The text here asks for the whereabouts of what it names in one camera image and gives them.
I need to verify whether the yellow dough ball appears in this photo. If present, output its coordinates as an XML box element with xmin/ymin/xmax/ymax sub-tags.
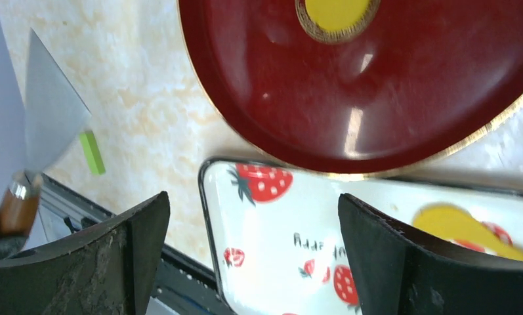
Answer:
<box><xmin>304</xmin><ymin>0</ymin><xmax>370</xmax><ymax>32</ymax></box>

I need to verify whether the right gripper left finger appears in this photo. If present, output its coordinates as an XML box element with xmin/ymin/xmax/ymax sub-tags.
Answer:
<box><xmin>0</xmin><ymin>192</ymin><xmax>170</xmax><ymax>314</ymax></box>

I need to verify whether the red round tray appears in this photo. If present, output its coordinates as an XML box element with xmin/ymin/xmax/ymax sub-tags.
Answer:
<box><xmin>178</xmin><ymin>1</ymin><xmax>523</xmax><ymax>177</ymax></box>

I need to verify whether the metal scraper wooden handle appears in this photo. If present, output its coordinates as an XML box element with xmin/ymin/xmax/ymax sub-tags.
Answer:
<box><xmin>0</xmin><ymin>30</ymin><xmax>91</xmax><ymax>236</ymax></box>

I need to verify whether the strawberry pattern white tray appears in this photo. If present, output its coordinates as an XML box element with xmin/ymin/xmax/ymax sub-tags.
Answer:
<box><xmin>198</xmin><ymin>157</ymin><xmax>523</xmax><ymax>314</ymax></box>

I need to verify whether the yellow dough scrap ring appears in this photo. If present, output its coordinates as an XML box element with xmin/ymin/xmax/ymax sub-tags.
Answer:
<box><xmin>412</xmin><ymin>204</ymin><xmax>523</xmax><ymax>264</ymax></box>

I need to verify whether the aluminium frame bar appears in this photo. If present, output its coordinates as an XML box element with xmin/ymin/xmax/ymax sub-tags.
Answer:
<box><xmin>37</xmin><ymin>175</ymin><xmax>114</xmax><ymax>243</ymax></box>

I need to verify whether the green small block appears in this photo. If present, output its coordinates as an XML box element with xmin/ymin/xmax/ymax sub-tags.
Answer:
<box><xmin>79</xmin><ymin>130</ymin><xmax>106</xmax><ymax>175</ymax></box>

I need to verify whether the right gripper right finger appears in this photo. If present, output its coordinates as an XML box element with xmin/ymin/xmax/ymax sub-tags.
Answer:
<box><xmin>338</xmin><ymin>194</ymin><xmax>523</xmax><ymax>315</ymax></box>

